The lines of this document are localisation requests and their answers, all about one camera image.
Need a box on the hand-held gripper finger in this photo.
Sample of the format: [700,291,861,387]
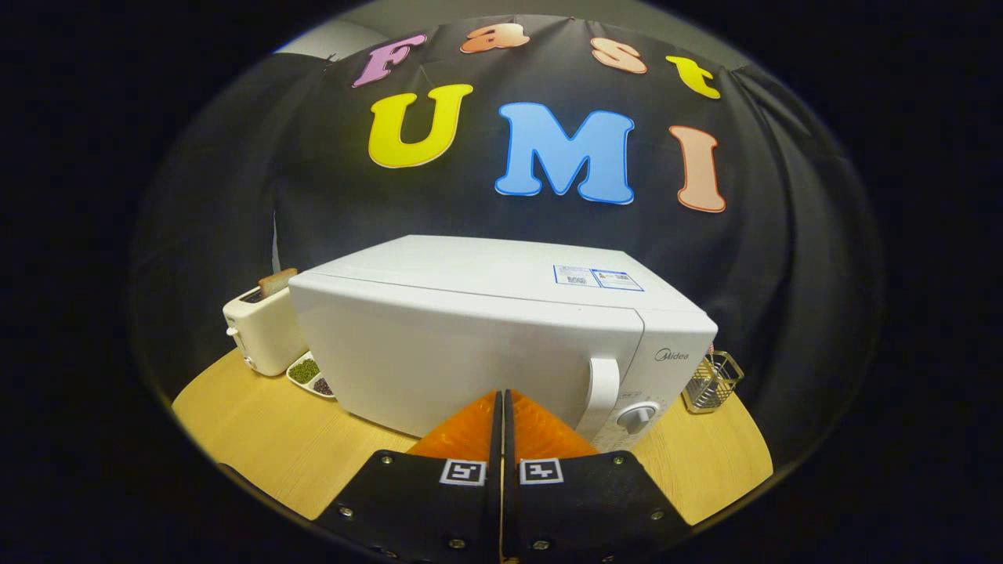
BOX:
[313,389,503,564]
[505,388,694,564]

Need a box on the white microwave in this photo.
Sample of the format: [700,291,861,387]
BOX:
[288,235,719,455]

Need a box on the white divided bean dish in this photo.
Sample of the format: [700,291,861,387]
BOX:
[286,351,338,402]

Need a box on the white toaster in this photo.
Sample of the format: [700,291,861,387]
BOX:
[223,282,309,378]

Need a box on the brown toast slice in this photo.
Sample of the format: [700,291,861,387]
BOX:
[259,268,299,299]

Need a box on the black backdrop cloth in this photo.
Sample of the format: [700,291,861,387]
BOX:
[129,14,886,471]

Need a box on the metal wire holder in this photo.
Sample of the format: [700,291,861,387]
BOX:
[682,351,745,414]

